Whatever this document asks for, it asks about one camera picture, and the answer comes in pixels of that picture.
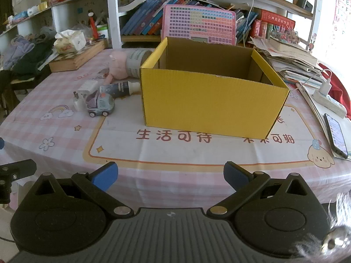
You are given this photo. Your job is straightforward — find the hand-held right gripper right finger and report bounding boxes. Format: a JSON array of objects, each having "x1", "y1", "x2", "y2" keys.
[{"x1": 206, "y1": 161, "x2": 314, "y2": 220}]

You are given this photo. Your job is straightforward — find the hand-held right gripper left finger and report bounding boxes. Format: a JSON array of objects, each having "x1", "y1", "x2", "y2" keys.
[{"x1": 33, "y1": 161, "x2": 135, "y2": 220}]

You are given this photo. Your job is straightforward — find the grey toy truck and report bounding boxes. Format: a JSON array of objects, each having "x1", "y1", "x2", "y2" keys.
[{"x1": 86, "y1": 91, "x2": 116, "y2": 118}]

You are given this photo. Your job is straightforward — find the white plug adapter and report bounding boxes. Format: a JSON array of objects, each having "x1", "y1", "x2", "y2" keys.
[{"x1": 72, "y1": 90, "x2": 88, "y2": 111}]

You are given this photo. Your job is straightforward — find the yellow cardboard box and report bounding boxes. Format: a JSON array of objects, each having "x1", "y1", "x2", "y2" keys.
[{"x1": 139, "y1": 36, "x2": 290, "y2": 140}]

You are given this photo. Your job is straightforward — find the white cap spray bottle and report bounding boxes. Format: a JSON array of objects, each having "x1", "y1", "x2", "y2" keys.
[{"x1": 99, "y1": 81, "x2": 141, "y2": 98}]

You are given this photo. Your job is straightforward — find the pink printed tablecloth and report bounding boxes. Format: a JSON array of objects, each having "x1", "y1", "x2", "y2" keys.
[{"x1": 0, "y1": 48, "x2": 351, "y2": 214}]

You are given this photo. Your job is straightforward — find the pile of dark clothes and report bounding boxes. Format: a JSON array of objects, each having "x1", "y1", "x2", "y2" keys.
[{"x1": 0, "y1": 27, "x2": 59, "y2": 80}]

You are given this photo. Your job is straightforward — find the white notebooks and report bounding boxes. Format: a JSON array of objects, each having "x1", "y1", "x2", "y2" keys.
[{"x1": 296, "y1": 84, "x2": 351, "y2": 162}]

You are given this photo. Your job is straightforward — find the black smartphone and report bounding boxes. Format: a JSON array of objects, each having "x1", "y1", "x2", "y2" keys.
[{"x1": 324, "y1": 113, "x2": 349, "y2": 159}]

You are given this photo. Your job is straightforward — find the pink plush toy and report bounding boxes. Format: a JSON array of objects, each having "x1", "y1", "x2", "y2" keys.
[{"x1": 106, "y1": 50, "x2": 132, "y2": 84}]

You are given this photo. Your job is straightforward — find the wooden box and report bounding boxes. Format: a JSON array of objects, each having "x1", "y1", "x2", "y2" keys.
[{"x1": 49, "y1": 40, "x2": 109, "y2": 73}]

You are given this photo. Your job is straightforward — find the grey furry trim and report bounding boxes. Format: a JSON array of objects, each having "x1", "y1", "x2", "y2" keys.
[{"x1": 297, "y1": 192, "x2": 351, "y2": 263}]

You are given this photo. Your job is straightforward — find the white power strip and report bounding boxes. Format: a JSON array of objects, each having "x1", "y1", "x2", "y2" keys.
[{"x1": 313, "y1": 90, "x2": 347, "y2": 118}]

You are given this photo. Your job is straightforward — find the white tissue pack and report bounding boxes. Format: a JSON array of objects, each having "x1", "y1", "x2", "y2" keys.
[{"x1": 53, "y1": 30, "x2": 87, "y2": 54}]

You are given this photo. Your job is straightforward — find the white charger plug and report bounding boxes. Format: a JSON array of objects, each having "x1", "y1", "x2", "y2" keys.
[{"x1": 318, "y1": 78, "x2": 332, "y2": 96}]

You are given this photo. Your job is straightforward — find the stack of books and papers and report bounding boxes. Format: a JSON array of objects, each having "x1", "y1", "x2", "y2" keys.
[{"x1": 248, "y1": 33, "x2": 330, "y2": 89}]

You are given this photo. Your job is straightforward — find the red cloth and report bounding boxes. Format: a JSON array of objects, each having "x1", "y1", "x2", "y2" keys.
[{"x1": 318, "y1": 63, "x2": 351, "y2": 120}]

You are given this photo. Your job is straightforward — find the standing red books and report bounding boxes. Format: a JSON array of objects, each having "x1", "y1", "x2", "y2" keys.
[{"x1": 250, "y1": 19, "x2": 268, "y2": 39}]

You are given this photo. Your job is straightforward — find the colourful pop-up figures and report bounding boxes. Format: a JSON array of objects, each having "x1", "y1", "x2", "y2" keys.
[{"x1": 270, "y1": 25, "x2": 300, "y2": 45}]

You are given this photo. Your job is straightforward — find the red white toy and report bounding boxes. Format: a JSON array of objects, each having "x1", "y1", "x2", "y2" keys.
[{"x1": 88, "y1": 9, "x2": 101, "y2": 40}]

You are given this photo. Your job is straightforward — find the row of blue books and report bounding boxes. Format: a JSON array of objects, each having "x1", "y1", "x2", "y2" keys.
[
  {"x1": 121, "y1": 0, "x2": 165, "y2": 36},
  {"x1": 233, "y1": 8, "x2": 260, "y2": 45}
]

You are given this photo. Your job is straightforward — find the pink toy keyboard tablet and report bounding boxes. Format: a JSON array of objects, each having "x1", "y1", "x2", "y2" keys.
[{"x1": 160, "y1": 5, "x2": 237, "y2": 46}]

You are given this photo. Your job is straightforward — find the thick red dictionary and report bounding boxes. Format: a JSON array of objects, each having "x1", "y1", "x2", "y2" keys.
[{"x1": 259, "y1": 9, "x2": 296, "y2": 29}]

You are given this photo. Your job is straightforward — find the white bookshelf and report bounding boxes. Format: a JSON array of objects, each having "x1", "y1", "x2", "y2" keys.
[{"x1": 106, "y1": 0, "x2": 320, "y2": 50}]

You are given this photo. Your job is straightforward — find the small black box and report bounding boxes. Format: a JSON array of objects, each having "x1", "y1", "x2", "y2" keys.
[{"x1": 297, "y1": 0, "x2": 313, "y2": 13}]

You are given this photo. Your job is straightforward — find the white charger cable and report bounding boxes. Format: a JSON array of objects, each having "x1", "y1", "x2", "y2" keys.
[{"x1": 296, "y1": 69, "x2": 334, "y2": 91}]

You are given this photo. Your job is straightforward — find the alphabet wall poster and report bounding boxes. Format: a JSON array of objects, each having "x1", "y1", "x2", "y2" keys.
[{"x1": 332, "y1": 0, "x2": 351, "y2": 35}]

